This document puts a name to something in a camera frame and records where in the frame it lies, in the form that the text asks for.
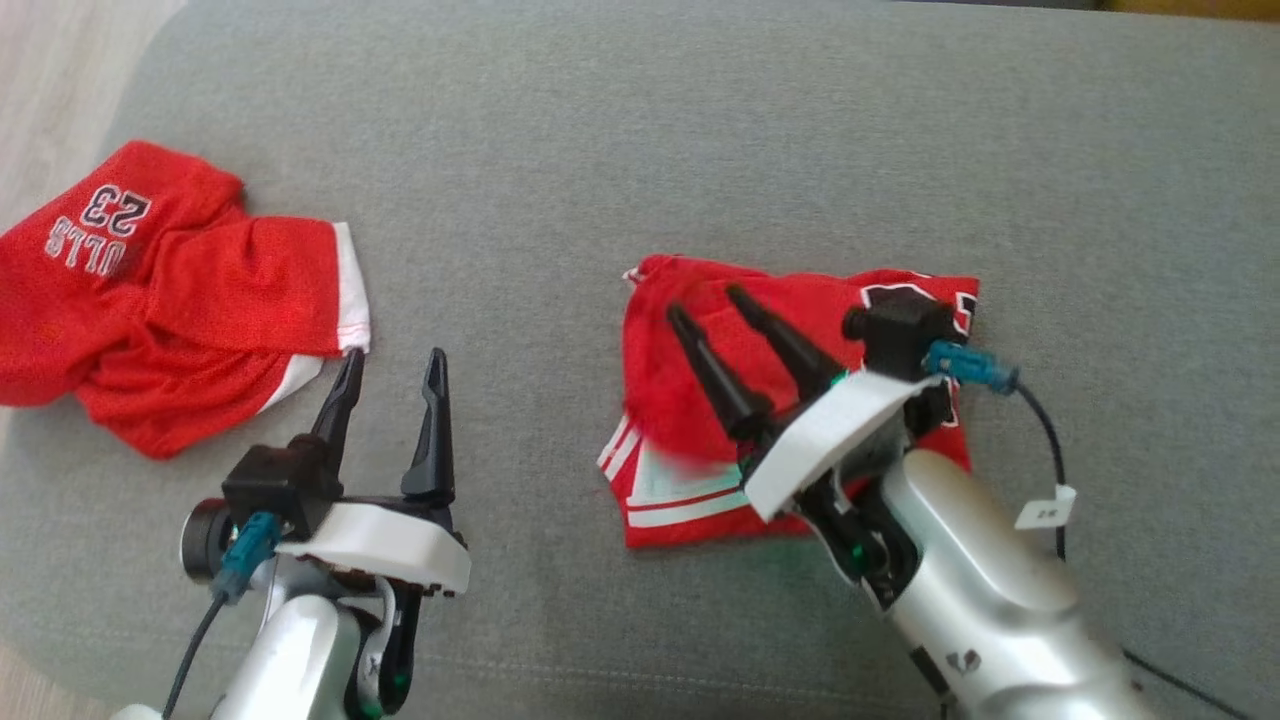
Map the black cable teal connector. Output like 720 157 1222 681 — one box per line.
924 340 1069 563
160 512 285 720

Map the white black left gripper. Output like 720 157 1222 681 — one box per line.
274 347 473 717

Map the white cable label tag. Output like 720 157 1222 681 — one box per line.
1014 486 1079 532

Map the yellow sofa backrest cushion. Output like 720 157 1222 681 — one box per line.
1100 0 1280 22

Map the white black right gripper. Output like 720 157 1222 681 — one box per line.
666 284 947 613

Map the grey sofa chaise seat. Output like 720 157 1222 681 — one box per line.
0 0 1280 720

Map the red mesh shorts white trim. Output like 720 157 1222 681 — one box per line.
0 140 372 461

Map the red jersey with white stripes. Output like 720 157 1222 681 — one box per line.
597 253 981 551

